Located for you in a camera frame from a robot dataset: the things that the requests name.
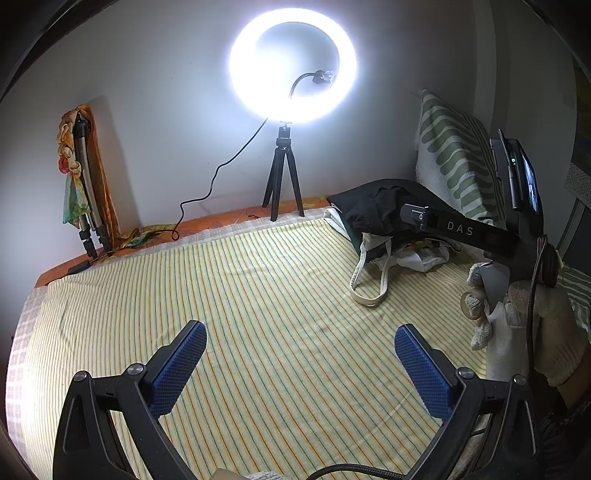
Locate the colourful patterned cloth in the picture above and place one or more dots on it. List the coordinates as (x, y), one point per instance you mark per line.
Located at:
(69, 198)

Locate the person's right hand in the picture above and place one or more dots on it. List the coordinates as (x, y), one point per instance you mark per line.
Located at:
(554, 332)

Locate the green patterned pillow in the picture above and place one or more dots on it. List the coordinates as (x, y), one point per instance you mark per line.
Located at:
(577, 290)
(452, 147)

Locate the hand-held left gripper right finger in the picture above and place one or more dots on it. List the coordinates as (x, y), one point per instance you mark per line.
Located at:
(422, 369)

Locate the black pants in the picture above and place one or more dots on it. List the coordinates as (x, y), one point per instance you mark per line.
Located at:
(364, 203)

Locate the pink checked blanket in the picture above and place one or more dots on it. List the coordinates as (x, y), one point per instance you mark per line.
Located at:
(23, 350)

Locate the yellow striped bed sheet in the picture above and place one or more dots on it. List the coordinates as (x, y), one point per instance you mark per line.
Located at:
(277, 300)

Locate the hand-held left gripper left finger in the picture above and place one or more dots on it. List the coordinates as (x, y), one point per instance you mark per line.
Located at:
(180, 369)

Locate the folded metal tripod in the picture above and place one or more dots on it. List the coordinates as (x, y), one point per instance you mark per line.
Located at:
(85, 175)

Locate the grey patterned panel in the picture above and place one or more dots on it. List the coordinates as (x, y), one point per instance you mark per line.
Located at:
(579, 182)

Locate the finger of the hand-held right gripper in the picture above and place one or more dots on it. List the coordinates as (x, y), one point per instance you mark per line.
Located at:
(413, 216)

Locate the white tote bag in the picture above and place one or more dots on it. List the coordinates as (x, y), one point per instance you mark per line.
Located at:
(369, 244)

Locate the orange patterned mattress cover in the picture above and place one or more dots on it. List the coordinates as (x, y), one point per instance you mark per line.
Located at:
(207, 221)

